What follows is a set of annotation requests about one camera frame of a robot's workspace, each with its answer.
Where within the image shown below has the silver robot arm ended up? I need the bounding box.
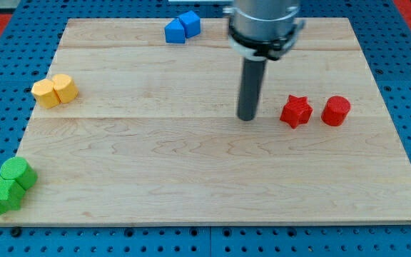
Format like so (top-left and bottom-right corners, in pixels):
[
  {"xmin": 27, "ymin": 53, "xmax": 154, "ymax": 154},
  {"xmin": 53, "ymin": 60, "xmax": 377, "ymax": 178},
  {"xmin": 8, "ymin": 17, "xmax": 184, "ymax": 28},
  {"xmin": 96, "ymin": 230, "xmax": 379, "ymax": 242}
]
[{"xmin": 223, "ymin": 0, "xmax": 305, "ymax": 61}]

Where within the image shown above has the wooden board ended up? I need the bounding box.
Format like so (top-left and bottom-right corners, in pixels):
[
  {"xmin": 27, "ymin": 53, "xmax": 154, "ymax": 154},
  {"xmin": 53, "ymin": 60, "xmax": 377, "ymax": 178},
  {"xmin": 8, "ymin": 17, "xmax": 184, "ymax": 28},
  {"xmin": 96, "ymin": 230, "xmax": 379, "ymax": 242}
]
[{"xmin": 0, "ymin": 18, "xmax": 411, "ymax": 227}]

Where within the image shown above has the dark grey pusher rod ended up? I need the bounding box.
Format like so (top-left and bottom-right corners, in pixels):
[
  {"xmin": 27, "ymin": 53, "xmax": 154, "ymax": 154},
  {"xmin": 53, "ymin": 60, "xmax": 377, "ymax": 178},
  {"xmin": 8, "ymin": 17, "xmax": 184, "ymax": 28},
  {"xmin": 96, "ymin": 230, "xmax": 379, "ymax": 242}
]
[{"xmin": 237, "ymin": 59, "xmax": 267, "ymax": 121}]

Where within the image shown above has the red star block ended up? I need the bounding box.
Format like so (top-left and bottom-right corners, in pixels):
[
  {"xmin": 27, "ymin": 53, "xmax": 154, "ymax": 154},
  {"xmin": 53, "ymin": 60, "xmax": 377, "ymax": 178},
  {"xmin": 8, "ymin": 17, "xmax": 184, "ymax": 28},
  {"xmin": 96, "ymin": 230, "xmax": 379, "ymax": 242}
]
[{"xmin": 280, "ymin": 95, "xmax": 313, "ymax": 129}]

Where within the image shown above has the blue cube block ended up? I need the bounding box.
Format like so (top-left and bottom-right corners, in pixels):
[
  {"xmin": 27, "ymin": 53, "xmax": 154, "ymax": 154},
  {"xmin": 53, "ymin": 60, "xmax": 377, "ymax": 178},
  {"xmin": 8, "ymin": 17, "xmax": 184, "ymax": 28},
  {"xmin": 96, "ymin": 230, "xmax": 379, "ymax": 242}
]
[{"xmin": 178, "ymin": 11, "xmax": 201, "ymax": 39}]

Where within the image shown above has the red cylinder block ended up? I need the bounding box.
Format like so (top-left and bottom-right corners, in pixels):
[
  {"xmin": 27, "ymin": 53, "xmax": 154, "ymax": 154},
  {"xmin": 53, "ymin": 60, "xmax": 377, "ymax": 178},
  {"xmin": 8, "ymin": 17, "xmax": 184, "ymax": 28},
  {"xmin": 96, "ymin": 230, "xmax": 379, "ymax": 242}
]
[{"xmin": 321, "ymin": 96, "xmax": 351, "ymax": 126}]

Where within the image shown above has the yellow cylinder block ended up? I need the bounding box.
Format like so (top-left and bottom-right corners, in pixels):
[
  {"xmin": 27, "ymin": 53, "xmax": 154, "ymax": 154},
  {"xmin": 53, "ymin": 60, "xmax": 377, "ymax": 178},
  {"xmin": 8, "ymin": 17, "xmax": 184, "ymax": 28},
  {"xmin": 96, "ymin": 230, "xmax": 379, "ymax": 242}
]
[{"xmin": 52, "ymin": 74, "xmax": 78, "ymax": 104}]

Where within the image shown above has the yellow hexagon block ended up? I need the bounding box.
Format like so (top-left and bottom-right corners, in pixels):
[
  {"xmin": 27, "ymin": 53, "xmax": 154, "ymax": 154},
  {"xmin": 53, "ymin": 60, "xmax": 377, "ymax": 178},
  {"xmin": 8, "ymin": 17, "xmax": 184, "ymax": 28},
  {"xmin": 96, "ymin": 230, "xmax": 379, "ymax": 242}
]
[{"xmin": 31, "ymin": 79, "xmax": 60, "ymax": 109}]

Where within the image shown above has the green cylinder block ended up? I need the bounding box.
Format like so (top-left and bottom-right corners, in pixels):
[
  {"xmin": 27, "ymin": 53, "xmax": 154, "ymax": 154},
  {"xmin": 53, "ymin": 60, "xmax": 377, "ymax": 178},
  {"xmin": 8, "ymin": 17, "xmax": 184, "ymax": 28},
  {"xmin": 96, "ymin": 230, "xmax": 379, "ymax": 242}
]
[{"xmin": 0, "ymin": 156, "xmax": 38, "ymax": 190}]

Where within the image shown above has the green star block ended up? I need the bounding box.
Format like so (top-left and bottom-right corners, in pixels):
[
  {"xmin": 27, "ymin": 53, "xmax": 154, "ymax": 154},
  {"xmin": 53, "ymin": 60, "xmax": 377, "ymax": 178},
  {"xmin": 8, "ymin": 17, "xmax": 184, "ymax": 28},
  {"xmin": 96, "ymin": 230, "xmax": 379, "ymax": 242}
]
[{"xmin": 0, "ymin": 176, "xmax": 26, "ymax": 215}]

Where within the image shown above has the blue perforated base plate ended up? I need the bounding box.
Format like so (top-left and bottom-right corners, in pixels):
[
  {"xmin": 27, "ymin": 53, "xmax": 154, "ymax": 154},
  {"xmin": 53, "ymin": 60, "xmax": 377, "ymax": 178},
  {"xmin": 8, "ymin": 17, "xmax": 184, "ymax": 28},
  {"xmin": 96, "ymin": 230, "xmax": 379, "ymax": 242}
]
[{"xmin": 0, "ymin": 0, "xmax": 411, "ymax": 256}]

